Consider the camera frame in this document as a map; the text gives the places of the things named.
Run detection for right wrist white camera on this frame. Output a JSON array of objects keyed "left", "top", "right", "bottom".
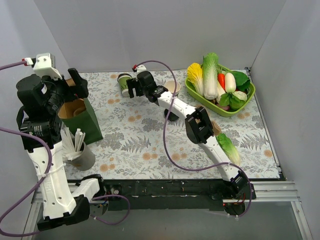
[{"left": 132, "top": 64, "right": 147, "bottom": 74}]

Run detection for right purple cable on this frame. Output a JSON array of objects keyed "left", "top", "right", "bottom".
[{"left": 132, "top": 59, "right": 253, "bottom": 218}]

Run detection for wrist white camera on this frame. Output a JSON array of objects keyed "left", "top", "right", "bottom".
[
  {"left": 132, "top": 64, "right": 147, "bottom": 74},
  {"left": 33, "top": 52, "right": 62, "bottom": 80}
]

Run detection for red orange pepper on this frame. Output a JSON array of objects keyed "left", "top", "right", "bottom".
[{"left": 217, "top": 73, "right": 225, "bottom": 89}]

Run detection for green plastic vegetable basket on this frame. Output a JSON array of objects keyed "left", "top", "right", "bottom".
[{"left": 185, "top": 64, "right": 256, "bottom": 117}]

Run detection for brown pulp cup carrier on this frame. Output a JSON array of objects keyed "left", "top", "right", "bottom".
[{"left": 73, "top": 107, "right": 86, "bottom": 117}]

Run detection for green paper coffee cup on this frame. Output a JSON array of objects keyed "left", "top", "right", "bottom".
[{"left": 117, "top": 78, "right": 130, "bottom": 97}]

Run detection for green brown paper bag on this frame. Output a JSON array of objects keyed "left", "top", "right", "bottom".
[{"left": 57, "top": 77, "right": 104, "bottom": 145}]

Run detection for aluminium frame rail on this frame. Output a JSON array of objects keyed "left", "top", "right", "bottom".
[{"left": 31, "top": 181, "right": 301, "bottom": 204}]

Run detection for purple cable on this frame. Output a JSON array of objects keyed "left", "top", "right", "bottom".
[
  {"left": 132, "top": 59, "right": 253, "bottom": 218},
  {"left": 0, "top": 57, "right": 131, "bottom": 237}
]

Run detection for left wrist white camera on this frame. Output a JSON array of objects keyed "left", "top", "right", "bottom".
[{"left": 33, "top": 52, "right": 62, "bottom": 80}]

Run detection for small white bok choy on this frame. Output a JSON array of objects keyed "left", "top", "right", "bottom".
[{"left": 232, "top": 91, "right": 248, "bottom": 102}]

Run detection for tall green napa cabbage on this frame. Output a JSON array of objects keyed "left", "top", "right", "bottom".
[{"left": 202, "top": 52, "right": 219, "bottom": 100}]

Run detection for dark green leafy vegetable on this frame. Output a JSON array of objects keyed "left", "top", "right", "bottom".
[{"left": 219, "top": 71, "right": 250, "bottom": 110}]

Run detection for green lettuce on mat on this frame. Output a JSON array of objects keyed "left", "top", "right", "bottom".
[{"left": 216, "top": 133, "right": 241, "bottom": 166}]

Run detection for floral patterned table mat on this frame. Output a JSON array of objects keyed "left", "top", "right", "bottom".
[{"left": 65, "top": 72, "right": 280, "bottom": 180}]

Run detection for white radish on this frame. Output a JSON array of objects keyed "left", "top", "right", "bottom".
[{"left": 224, "top": 72, "right": 237, "bottom": 93}]

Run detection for yellow cabbage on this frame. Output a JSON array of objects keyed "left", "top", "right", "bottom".
[{"left": 187, "top": 62, "right": 204, "bottom": 96}]

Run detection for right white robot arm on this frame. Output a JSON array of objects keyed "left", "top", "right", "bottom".
[{"left": 127, "top": 68, "right": 253, "bottom": 201}]

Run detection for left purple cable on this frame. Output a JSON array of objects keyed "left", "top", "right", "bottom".
[{"left": 0, "top": 57, "right": 131, "bottom": 237}]

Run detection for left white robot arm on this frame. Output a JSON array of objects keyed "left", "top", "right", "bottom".
[{"left": 16, "top": 68, "right": 107, "bottom": 231}]

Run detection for grey straw holder cup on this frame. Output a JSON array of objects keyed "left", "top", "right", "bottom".
[{"left": 66, "top": 143, "right": 96, "bottom": 171}]

